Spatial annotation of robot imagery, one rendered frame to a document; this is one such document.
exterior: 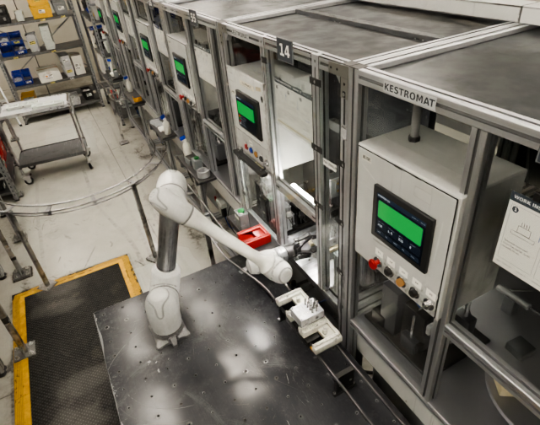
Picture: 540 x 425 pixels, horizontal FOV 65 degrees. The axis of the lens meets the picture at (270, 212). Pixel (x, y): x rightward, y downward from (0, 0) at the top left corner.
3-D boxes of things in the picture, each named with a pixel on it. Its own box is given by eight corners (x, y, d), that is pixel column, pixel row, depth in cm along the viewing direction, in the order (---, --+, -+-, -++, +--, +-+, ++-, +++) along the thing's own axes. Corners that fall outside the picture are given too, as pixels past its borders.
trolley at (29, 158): (24, 186, 521) (-10, 114, 468) (27, 169, 562) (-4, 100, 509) (94, 169, 543) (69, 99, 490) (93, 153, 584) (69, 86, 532)
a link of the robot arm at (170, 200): (195, 211, 184) (194, 195, 195) (159, 190, 176) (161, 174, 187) (177, 231, 188) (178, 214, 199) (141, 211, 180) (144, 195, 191)
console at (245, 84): (233, 146, 245) (221, 66, 219) (276, 133, 255) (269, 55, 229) (267, 175, 214) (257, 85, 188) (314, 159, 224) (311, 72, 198)
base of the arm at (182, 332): (159, 356, 212) (157, 349, 209) (148, 326, 228) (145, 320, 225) (193, 341, 218) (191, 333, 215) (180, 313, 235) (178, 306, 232)
